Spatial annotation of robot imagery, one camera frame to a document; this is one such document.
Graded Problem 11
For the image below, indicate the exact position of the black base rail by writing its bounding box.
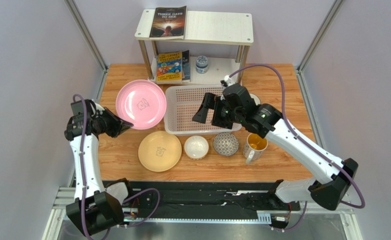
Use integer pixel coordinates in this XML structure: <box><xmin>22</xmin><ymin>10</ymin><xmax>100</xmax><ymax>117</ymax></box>
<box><xmin>70</xmin><ymin>179</ymin><xmax>301</xmax><ymax>231</ymax></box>

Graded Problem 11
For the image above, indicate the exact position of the white two-tier shelf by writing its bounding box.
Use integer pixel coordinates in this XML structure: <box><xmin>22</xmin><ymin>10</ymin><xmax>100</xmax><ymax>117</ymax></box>
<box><xmin>134</xmin><ymin>9</ymin><xmax>254</xmax><ymax>85</ymax></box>

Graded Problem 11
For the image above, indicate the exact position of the yellow treehouse book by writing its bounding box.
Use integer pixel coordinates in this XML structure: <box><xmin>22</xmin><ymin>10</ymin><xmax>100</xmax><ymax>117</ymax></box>
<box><xmin>156</xmin><ymin>51</ymin><xmax>183</xmax><ymax>84</ymax></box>

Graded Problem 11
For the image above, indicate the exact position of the dark blue book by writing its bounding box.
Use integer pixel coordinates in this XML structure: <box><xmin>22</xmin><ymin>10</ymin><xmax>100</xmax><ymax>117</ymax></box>
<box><xmin>182</xmin><ymin>50</ymin><xmax>191</xmax><ymax>81</ymax></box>

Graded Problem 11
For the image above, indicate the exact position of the grey patterned bowl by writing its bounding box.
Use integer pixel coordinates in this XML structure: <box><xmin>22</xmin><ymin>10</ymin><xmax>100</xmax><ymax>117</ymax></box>
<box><xmin>212</xmin><ymin>132</ymin><xmax>240</xmax><ymax>157</ymax></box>

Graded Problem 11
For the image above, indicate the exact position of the white striped bowl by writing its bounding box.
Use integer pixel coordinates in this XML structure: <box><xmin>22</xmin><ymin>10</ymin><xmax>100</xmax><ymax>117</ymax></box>
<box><xmin>184</xmin><ymin>135</ymin><xmax>209</xmax><ymax>160</ymax></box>

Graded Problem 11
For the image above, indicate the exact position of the white bowl dark outside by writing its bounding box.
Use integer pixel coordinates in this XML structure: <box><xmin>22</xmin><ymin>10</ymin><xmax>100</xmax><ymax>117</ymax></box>
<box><xmin>250</xmin><ymin>93</ymin><xmax>261</xmax><ymax>106</ymax></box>

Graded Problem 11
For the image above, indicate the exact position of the patterned mug yellow inside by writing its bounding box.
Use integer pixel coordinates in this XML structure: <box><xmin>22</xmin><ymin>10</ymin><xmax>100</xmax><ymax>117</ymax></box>
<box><xmin>242</xmin><ymin>133</ymin><xmax>269</xmax><ymax>165</ymax></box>

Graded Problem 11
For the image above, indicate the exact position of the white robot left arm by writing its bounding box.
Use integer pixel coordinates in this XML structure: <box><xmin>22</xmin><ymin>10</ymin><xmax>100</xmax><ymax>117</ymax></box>
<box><xmin>64</xmin><ymin>99</ymin><xmax>133</xmax><ymax>237</ymax></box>

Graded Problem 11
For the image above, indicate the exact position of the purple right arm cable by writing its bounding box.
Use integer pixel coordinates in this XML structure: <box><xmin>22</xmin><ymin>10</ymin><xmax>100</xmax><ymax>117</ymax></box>
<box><xmin>227</xmin><ymin>63</ymin><xmax>366</xmax><ymax>233</ymax></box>

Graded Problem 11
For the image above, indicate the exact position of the dark Three Days book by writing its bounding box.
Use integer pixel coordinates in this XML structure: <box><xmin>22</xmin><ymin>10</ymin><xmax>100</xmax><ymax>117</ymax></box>
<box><xmin>149</xmin><ymin>6</ymin><xmax>187</xmax><ymax>40</ymax></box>

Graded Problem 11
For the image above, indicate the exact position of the blue white ceramic jar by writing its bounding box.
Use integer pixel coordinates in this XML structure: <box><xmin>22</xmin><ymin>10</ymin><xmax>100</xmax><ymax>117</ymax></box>
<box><xmin>195</xmin><ymin>55</ymin><xmax>209</xmax><ymax>74</ymax></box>

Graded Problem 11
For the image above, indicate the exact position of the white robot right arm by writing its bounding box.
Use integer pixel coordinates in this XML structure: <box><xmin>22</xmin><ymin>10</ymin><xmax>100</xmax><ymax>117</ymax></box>
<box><xmin>192</xmin><ymin>84</ymin><xmax>359</xmax><ymax>211</ymax></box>

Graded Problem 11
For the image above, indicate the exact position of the yellow plate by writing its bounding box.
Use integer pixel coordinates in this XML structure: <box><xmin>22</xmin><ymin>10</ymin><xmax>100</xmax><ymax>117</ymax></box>
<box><xmin>138</xmin><ymin>131</ymin><xmax>182</xmax><ymax>172</ymax></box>

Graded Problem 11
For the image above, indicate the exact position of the white plastic basket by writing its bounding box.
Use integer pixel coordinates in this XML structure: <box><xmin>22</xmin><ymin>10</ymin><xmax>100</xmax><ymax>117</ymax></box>
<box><xmin>163</xmin><ymin>84</ymin><xmax>242</xmax><ymax>136</ymax></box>

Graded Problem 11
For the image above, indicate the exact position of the pink plate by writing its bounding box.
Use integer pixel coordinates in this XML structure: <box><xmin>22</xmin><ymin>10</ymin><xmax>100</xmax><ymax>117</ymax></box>
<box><xmin>115</xmin><ymin>79</ymin><xmax>167</xmax><ymax>130</ymax></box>

